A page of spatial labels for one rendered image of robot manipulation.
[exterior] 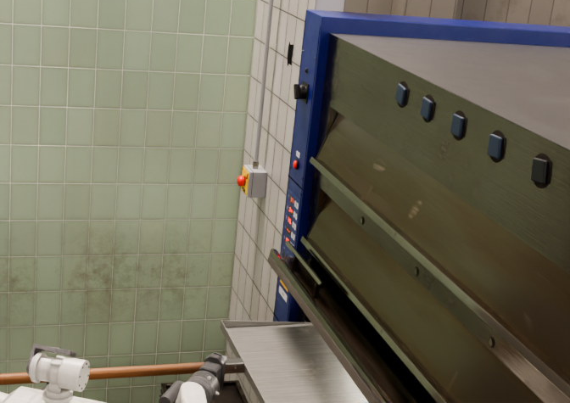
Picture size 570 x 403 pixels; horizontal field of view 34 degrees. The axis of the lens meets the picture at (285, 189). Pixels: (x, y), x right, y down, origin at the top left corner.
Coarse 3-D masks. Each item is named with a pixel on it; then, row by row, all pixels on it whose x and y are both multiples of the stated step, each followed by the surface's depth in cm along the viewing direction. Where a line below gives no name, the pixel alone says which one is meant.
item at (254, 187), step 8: (248, 168) 349; (248, 176) 346; (256, 176) 346; (264, 176) 347; (248, 184) 347; (256, 184) 347; (264, 184) 348; (248, 192) 347; (256, 192) 348; (264, 192) 349
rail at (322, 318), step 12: (276, 252) 292; (288, 276) 276; (300, 288) 267; (312, 300) 259; (324, 324) 247; (336, 336) 240; (348, 348) 234; (348, 360) 231; (360, 372) 224; (372, 384) 217; (384, 396) 213
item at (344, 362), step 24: (288, 264) 290; (312, 264) 296; (288, 288) 275; (312, 288) 274; (336, 288) 280; (312, 312) 257; (336, 312) 261; (360, 336) 249; (360, 360) 234; (384, 360) 238; (360, 384) 223; (384, 384) 224; (408, 384) 227
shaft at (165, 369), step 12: (24, 372) 250; (96, 372) 255; (108, 372) 256; (120, 372) 257; (132, 372) 258; (144, 372) 259; (156, 372) 260; (168, 372) 261; (180, 372) 262; (192, 372) 263; (0, 384) 247
